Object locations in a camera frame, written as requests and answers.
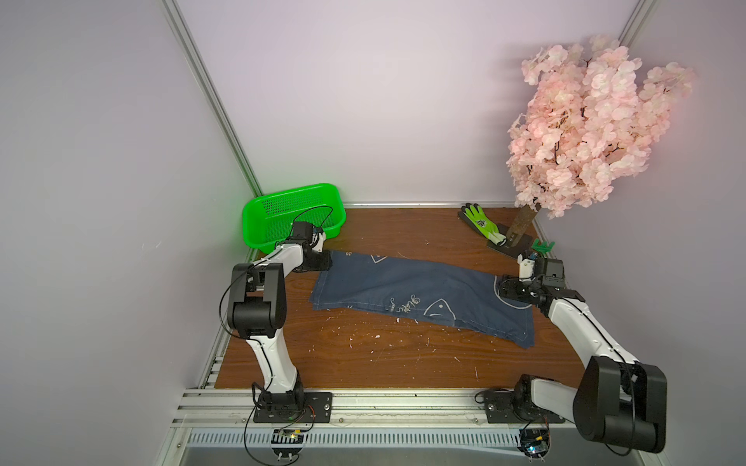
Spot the blue printed pillowcase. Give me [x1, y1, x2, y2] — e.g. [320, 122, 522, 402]
[310, 250, 534, 349]

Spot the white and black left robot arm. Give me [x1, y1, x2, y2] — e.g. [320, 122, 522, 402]
[225, 243, 333, 423]

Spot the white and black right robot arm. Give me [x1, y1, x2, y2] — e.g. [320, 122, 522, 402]
[495, 277, 668, 454]

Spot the green plastic basket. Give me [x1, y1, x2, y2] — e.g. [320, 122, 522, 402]
[242, 184, 347, 254]

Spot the green and black work glove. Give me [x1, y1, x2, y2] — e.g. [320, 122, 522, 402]
[458, 203, 506, 246]

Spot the pink artificial blossom tree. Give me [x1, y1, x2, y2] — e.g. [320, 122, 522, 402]
[506, 35, 695, 219]

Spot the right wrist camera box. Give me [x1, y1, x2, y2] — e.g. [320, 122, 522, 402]
[517, 254, 565, 287]

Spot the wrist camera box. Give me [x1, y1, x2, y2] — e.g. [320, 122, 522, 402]
[517, 254, 565, 287]
[287, 221, 326, 252]

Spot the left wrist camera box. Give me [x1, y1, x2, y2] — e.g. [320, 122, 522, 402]
[287, 221, 326, 252]

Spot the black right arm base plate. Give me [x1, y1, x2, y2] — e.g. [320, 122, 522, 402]
[474, 388, 566, 424]

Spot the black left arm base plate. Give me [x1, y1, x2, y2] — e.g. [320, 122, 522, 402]
[253, 391, 333, 424]

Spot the right circuit board under rail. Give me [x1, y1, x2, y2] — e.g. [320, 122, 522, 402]
[518, 429, 551, 461]

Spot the circuit board under rail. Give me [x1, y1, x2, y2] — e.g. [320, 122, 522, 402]
[270, 428, 306, 463]
[518, 429, 551, 461]

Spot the aluminium front rail frame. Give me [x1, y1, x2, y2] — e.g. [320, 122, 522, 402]
[155, 388, 545, 465]

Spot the left circuit board under rail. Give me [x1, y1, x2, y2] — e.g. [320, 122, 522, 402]
[270, 428, 306, 463]

